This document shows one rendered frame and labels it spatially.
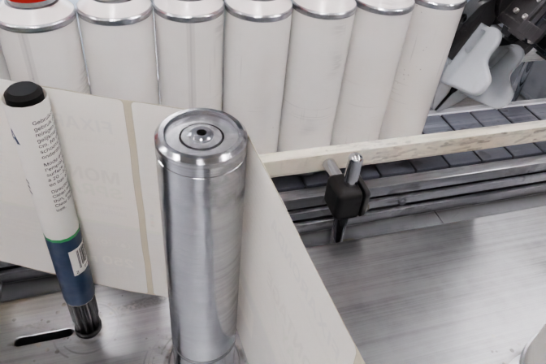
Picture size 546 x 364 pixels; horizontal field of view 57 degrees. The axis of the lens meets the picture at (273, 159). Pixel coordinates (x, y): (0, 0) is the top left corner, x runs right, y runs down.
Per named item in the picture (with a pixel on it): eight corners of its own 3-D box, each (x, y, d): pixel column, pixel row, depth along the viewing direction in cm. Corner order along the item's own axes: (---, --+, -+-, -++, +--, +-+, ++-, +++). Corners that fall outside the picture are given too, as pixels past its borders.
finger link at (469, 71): (438, 126, 45) (516, 41, 41) (407, 91, 49) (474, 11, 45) (459, 136, 47) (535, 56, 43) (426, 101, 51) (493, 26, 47)
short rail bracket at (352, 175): (323, 269, 45) (346, 169, 38) (312, 244, 47) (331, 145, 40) (356, 262, 46) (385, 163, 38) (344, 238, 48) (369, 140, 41)
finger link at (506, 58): (459, 136, 47) (535, 56, 43) (426, 101, 51) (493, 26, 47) (478, 146, 48) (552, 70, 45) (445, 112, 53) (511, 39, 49)
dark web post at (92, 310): (75, 342, 33) (-3, 101, 21) (75, 319, 34) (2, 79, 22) (102, 336, 33) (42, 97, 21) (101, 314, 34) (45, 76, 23)
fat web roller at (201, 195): (173, 409, 30) (149, 175, 18) (164, 340, 33) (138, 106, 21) (247, 391, 31) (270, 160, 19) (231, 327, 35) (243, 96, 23)
